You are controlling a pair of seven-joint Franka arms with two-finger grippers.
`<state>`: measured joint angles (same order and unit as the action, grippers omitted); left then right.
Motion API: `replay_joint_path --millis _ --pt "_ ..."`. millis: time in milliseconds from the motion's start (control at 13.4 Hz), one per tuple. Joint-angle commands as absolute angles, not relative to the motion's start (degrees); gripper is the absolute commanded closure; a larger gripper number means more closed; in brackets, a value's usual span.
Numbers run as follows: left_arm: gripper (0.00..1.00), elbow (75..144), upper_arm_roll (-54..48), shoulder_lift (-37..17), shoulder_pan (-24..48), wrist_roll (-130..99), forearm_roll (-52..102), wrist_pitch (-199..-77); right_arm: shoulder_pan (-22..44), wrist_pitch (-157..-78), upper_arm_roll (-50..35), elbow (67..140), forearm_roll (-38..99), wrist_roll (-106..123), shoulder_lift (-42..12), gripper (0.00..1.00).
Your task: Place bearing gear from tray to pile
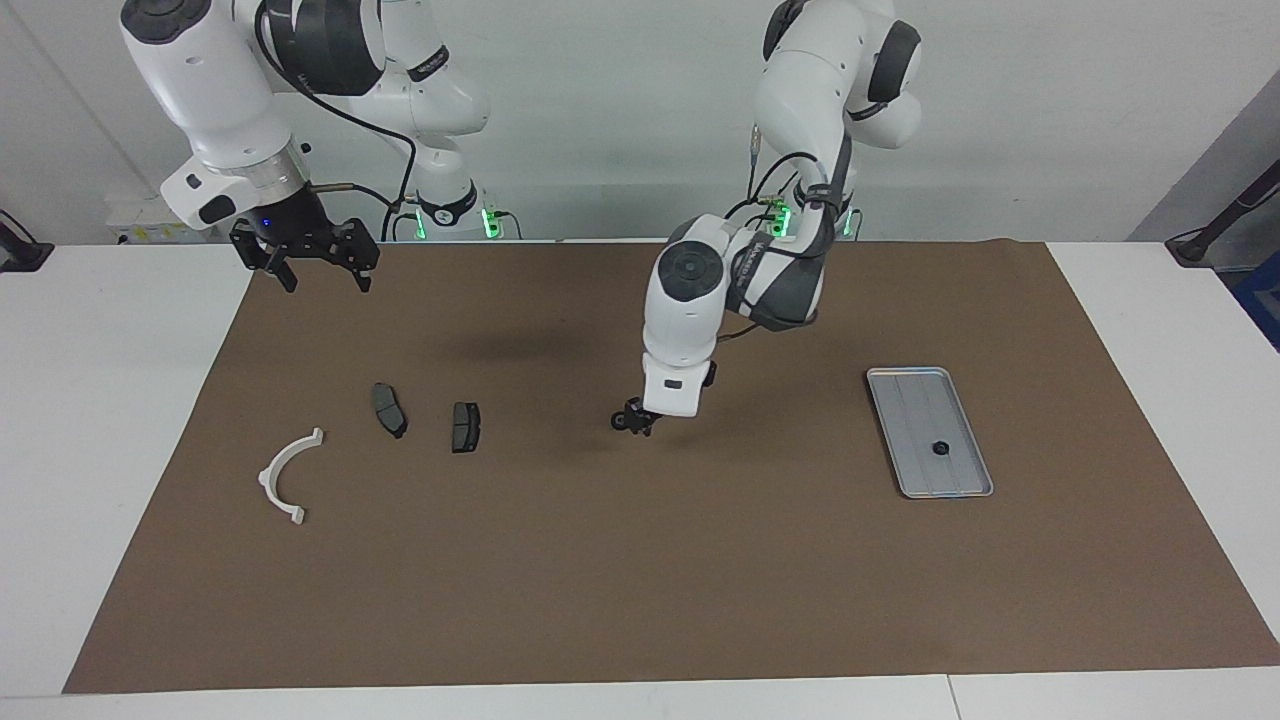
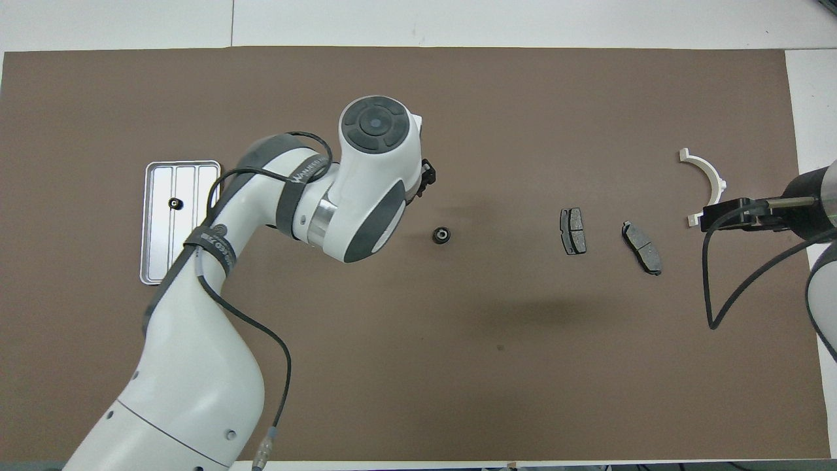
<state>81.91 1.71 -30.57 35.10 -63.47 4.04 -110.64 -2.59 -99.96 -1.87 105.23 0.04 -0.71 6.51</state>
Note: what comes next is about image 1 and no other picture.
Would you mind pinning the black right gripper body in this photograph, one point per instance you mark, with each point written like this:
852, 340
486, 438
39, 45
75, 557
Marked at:
300, 232

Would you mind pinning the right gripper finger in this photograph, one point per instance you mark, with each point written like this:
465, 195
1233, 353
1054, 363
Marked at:
362, 275
282, 268

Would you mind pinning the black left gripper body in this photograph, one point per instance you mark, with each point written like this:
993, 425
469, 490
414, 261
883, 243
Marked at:
652, 424

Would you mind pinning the large black bearing gear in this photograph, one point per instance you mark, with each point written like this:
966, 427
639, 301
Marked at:
621, 422

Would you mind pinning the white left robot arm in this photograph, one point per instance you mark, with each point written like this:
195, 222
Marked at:
690, 300

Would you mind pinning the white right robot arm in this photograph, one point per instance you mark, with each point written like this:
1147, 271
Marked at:
220, 90

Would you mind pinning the silver metal tray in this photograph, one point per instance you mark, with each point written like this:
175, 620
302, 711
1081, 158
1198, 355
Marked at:
920, 420

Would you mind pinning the brown table mat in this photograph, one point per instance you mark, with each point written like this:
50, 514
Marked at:
640, 560

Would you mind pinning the tapered dark brake pad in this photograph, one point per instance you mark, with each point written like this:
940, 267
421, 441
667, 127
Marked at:
388, 410

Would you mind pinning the rectangular dark brake pad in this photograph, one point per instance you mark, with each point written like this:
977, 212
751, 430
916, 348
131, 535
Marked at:
466, 428

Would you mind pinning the black angled stand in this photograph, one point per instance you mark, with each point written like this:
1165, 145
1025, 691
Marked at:
1195, 248

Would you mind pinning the blue crate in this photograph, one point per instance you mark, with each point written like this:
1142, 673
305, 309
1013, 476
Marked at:
1262, 300

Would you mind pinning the white wall socket box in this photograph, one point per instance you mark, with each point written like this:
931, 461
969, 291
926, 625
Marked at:
140, 225

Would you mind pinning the white semicircular bracket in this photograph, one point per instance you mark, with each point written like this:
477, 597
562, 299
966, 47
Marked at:
268, 478

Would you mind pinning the black table clamp mount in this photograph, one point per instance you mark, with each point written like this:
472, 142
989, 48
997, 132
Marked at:
25, 255

